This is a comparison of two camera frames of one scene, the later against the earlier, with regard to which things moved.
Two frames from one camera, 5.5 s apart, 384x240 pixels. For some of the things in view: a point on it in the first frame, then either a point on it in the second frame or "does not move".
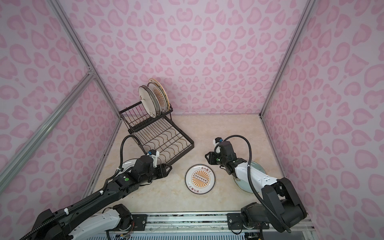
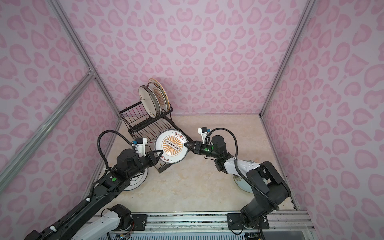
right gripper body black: [216, 159] -> [207, 150]
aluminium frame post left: [65, 20] does not move
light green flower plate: [244, 185] does not move
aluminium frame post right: [308, 7] does not move
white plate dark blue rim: [158, 112] does not move
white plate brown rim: [148, 101] does not move
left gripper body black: [160, 172] -> [147, 161]
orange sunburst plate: [200, 179] -> [171, 142]
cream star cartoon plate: [153, 80] does not move
